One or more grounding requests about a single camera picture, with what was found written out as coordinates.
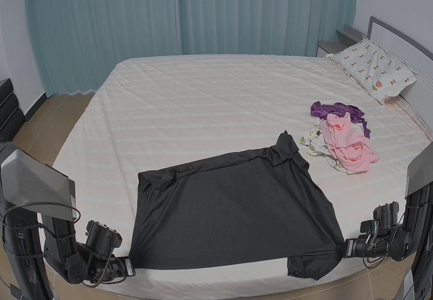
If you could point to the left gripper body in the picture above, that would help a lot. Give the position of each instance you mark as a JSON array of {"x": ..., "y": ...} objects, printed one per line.
[{"x": 115, "y": 270}]

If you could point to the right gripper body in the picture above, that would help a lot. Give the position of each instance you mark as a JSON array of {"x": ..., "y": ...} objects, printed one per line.
[{"x": 365, "y": 247}]

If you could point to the black T-shirt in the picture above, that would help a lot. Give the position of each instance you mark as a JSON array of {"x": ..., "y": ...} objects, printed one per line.
[{"x": 230, "y": 217}]

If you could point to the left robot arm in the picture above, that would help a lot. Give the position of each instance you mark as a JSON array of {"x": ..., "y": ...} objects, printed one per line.
[{"x": 30, "y": 176}]

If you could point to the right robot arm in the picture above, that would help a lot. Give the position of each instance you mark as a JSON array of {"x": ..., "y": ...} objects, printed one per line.
[{"x": 421, "y": 173}]

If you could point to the bed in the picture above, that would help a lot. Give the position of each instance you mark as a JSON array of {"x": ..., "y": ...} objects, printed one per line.
[{"x": 203, "y": 105}]

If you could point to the pink garment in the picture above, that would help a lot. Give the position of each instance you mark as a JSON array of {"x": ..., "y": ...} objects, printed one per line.
[{"x": 348, "y": 143}]

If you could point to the white printed garment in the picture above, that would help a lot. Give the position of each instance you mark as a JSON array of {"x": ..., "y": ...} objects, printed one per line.
[{"x": 313, "y": 143}]

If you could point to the purple garment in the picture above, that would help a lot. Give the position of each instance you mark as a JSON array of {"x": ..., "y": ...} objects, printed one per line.
[{"x": 321, "y": 108}]

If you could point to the white printed pillow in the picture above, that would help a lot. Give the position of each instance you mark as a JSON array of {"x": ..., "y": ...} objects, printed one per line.
[{"x": 372, "y": 68}]

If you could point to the black chest of drawers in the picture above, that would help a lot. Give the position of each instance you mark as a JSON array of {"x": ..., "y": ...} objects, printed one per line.
[{"x": 8, "y": 109}]

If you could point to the grey bedside table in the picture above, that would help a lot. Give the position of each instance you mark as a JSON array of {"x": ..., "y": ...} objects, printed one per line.
[{"x": 330, "y": 48}]

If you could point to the blue-green curtain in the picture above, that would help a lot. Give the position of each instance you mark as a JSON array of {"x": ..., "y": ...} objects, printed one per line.
[{"x": 118, "y": 21}]

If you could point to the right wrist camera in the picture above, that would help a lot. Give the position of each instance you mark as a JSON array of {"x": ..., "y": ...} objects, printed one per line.
[{"x": 368, "y": 227}]

